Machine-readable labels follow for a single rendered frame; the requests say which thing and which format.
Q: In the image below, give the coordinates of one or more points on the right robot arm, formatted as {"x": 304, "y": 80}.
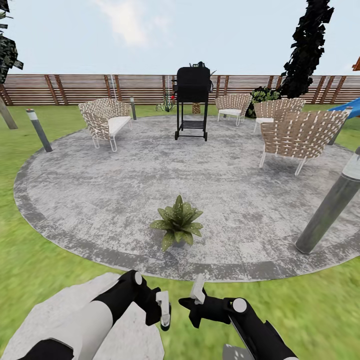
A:
{"x": 262, "y": 340}

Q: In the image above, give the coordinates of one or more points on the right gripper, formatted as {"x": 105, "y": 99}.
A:
{"x": 198, "y": 311}

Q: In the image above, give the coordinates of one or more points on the pot plant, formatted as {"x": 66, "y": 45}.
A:
{"x": 178, "y": 222}

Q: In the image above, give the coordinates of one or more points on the insectifuge atomizer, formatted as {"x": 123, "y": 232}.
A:
{"x": 164, "y": 327}

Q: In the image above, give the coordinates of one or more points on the charcoal grill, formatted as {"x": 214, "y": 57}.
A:
{"x": 193, "y": 86}

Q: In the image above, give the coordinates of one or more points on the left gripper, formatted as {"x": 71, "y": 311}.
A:
{"x": 152, "y": 308}

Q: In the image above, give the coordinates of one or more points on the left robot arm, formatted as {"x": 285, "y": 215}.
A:
{"x": 80, "y": 337}

